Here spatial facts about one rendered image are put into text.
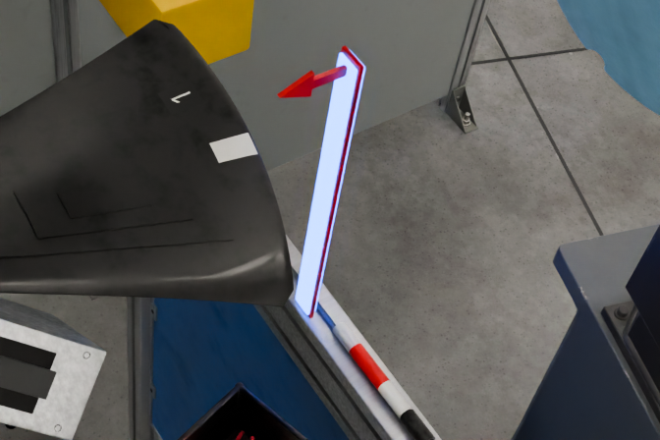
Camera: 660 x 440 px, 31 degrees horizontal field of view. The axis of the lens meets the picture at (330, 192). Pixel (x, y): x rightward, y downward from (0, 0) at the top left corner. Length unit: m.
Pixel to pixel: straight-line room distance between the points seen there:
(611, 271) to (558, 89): 1.63
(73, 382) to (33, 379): 0.03
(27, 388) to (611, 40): 0.57
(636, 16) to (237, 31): 0.74
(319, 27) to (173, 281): 1.32
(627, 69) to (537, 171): 2.01
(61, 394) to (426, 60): 1.55
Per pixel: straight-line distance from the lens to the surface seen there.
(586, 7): 0.45
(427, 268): 2.25
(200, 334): 1.47
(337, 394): 1.12
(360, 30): 2.14
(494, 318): 2.22
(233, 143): 0.84
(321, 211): 1.00
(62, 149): 0.81
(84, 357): 0.91
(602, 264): 1.04
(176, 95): 0.85
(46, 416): 0.92
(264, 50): 2.02
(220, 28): 1.12
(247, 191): 0.83
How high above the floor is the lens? 1.79
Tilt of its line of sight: 50 degrees down
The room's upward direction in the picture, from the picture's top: 11 degrees clockwise
